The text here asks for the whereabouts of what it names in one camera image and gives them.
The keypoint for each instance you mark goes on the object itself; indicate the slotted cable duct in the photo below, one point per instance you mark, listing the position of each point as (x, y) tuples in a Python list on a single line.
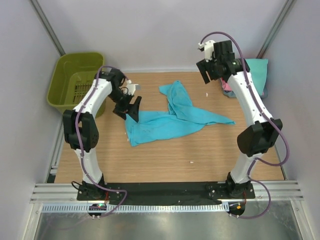
[(101, 208)]

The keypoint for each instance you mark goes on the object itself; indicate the blue t shirt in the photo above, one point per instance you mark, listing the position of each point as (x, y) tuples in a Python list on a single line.
[(181, 118)]

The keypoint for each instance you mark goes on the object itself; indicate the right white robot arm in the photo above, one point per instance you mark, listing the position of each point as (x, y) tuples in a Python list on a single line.
[(261, 130)]

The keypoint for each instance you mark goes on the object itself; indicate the green plastic bin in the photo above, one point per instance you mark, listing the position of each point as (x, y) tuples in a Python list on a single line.
[(72, 78)]

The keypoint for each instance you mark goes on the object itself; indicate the aluminium frame rail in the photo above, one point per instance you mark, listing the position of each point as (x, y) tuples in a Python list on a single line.
[(66, 192)]

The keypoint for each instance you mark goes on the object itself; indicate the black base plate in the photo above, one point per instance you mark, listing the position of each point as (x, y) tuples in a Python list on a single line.
[(165, 193)]

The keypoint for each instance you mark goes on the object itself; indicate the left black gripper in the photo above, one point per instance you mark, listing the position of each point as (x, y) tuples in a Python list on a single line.
[(127, 106)]

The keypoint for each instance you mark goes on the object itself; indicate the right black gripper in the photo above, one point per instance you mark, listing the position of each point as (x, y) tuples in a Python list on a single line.
[(208, 67)]

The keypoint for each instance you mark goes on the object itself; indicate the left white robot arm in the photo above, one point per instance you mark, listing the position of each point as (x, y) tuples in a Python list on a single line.
[(81, 131)]

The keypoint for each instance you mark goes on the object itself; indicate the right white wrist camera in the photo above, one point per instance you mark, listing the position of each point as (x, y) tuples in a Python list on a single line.
[(208, 49)]

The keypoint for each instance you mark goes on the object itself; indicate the folded pink t shirt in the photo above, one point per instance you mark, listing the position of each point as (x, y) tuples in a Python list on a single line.
[(225, 86)]

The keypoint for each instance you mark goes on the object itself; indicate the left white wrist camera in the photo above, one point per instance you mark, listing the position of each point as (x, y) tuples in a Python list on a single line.
[(131, 87)]

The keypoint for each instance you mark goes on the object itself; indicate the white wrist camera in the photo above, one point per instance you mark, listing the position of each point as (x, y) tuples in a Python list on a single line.
[(131, 87), (208, 49)]

